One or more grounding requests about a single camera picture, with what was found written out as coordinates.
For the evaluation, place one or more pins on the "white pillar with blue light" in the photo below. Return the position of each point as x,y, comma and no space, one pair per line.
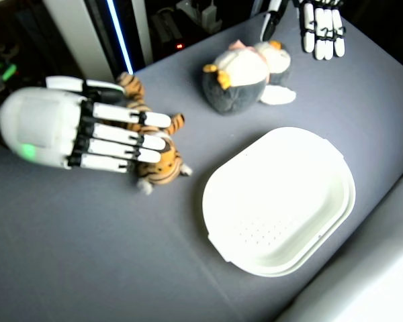
87,37

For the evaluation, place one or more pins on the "penguin plush toy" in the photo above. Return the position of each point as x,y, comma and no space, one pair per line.
238,84

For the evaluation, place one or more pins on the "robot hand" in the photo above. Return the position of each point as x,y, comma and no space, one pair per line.
37,124
324,30

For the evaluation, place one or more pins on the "grey table cloth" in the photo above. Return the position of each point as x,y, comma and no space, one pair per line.
87,241

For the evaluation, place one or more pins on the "white plastic basin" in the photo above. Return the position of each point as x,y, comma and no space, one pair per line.
278,201

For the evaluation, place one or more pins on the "grey metal bracket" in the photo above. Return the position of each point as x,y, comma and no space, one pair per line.
205,15

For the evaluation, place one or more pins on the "black device with red light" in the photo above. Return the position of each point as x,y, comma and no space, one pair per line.
174,33

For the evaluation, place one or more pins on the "white robot body shell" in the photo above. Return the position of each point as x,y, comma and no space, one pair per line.
366,268

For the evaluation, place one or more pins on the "tiger plush toy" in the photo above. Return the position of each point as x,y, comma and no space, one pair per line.
161,164

